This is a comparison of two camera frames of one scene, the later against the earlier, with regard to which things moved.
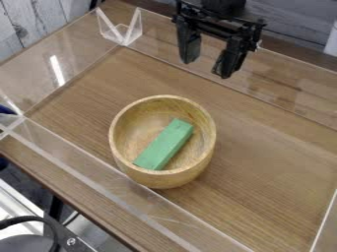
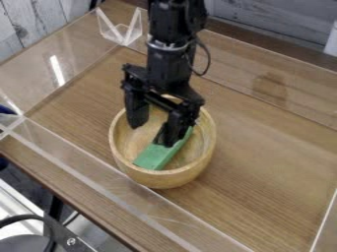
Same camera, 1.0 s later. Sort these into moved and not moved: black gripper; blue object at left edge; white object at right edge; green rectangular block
Moved: black gripper
Not moved: blue object at left edge; white object at right edge; green rectangular block
